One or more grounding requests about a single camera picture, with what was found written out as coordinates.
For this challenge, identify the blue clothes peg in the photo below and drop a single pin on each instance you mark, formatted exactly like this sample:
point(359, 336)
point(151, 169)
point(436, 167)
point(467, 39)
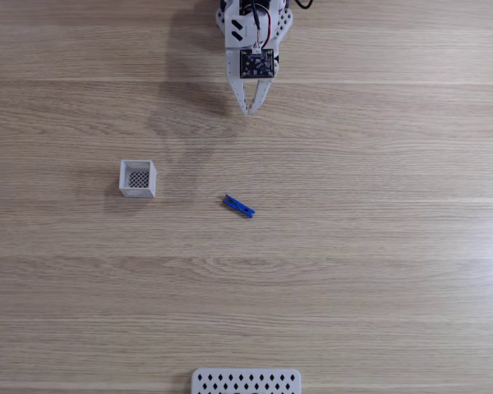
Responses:
point(239, 206)

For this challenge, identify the small white lattice crate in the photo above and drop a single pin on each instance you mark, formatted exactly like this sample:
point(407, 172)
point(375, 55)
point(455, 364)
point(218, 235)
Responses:
point(137, 179)

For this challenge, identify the white perforated plate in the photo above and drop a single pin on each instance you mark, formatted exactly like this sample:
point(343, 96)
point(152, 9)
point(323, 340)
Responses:
point(246, 383)

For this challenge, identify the black camera circuit board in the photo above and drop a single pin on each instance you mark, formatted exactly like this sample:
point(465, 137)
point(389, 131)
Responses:
point(256, 63)

